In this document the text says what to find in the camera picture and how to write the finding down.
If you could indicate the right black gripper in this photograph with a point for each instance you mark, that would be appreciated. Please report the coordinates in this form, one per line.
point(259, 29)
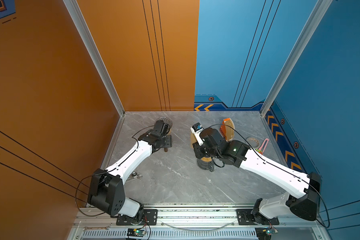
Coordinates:
point(196, 148)

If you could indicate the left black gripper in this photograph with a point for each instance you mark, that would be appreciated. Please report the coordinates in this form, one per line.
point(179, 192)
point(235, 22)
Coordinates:
point(168, 141)

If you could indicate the orange coffee filter box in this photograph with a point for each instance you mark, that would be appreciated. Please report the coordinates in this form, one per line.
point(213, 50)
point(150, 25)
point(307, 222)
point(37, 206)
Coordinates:
point(227, 129)

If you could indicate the grey ribbed glass pitcher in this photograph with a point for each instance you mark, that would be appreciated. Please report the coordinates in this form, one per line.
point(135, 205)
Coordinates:
point(205, 165)

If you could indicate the grey glass dripper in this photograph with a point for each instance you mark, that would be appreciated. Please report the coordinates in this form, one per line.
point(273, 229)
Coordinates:
point(167, 121)

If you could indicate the brown paper filter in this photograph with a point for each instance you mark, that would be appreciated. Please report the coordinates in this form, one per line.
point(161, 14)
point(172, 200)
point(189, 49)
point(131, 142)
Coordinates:
point(194, 141)

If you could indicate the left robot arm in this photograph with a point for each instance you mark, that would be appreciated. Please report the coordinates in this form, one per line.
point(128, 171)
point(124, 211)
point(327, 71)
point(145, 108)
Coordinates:
point(107, 186)

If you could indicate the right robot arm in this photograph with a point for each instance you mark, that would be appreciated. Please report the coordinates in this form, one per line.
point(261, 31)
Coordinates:
point(302, 191)

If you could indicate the white tape roll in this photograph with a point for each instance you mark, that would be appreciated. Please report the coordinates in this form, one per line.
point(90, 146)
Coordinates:
point(253, 142)

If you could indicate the metal wrench set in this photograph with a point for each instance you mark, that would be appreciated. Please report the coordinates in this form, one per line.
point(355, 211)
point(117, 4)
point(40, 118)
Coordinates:
point(134, 176)

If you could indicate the left green circuit board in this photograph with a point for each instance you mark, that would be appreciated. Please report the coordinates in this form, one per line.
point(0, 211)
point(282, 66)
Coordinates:
point(136, 233)

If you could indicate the right circuit board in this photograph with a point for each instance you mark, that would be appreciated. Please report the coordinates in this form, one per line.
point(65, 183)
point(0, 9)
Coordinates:
point(266, 233)

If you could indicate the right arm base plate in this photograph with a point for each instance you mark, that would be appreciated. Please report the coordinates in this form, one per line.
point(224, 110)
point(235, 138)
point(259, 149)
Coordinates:
point(245, 217)

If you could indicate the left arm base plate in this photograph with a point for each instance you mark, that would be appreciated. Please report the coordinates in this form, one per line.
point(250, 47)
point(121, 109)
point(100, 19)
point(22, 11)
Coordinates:
point(150, 216)

